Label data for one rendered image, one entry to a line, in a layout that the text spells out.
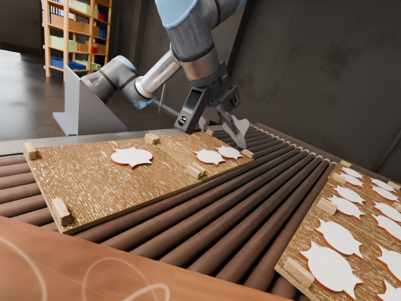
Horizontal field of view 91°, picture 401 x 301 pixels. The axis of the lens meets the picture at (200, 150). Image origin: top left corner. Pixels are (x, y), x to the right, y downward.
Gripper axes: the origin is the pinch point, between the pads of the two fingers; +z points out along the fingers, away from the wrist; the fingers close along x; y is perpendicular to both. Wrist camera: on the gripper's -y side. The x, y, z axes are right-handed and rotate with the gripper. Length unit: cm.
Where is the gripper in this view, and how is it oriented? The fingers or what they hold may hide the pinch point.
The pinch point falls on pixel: (222, 141)
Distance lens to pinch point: 55.7
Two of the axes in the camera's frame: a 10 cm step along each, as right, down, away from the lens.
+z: 3.4, 6.4, 6.9
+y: 6.6, -6.9, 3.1
